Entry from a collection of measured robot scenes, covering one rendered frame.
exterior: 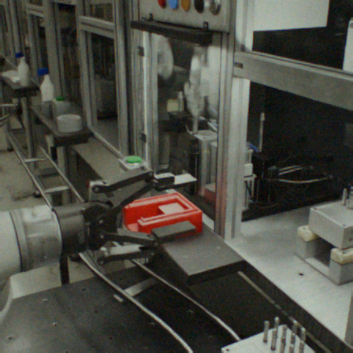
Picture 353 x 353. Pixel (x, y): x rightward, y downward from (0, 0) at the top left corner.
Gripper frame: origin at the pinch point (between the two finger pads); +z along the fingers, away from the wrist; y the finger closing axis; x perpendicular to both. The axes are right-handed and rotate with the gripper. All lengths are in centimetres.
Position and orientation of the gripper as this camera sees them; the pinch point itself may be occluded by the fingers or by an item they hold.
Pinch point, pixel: (178, 206)
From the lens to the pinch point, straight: 80.3
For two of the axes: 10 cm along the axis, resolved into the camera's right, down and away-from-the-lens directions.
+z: 8.9, -1.8, 4.1
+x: -4.5, -3.5, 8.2
